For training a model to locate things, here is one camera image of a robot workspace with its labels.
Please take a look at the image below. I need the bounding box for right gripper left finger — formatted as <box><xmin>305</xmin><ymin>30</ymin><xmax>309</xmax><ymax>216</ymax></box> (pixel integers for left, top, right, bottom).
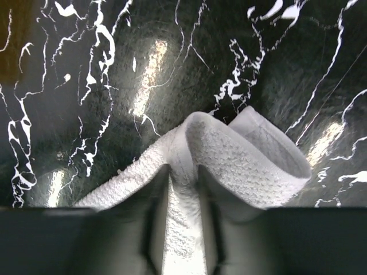
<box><xmin>1</xmin><ymin>166</ymin><xmax>170</xmax><ymax>274</ymax></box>

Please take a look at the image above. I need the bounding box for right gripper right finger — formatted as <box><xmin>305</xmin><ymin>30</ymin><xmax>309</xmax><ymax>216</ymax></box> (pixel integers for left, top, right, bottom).
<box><xmin>197</xmin><ymin>166</ymin><xmax>366</xmax><ymax>274</ymax></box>

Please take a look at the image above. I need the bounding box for cream white towel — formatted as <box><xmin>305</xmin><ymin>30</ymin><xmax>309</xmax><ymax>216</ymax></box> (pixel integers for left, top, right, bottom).
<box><xmin>76</xmin><ymin>107</ymin><xmax>311</xmax><ymax>274</ymax></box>

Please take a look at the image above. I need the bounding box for black marble pattern mat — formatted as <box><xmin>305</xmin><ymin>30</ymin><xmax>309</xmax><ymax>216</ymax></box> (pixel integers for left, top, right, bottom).
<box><xmin>1</xmin><ymin>1</ymin><xmax>366</xmax><ymax>207</ymax></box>

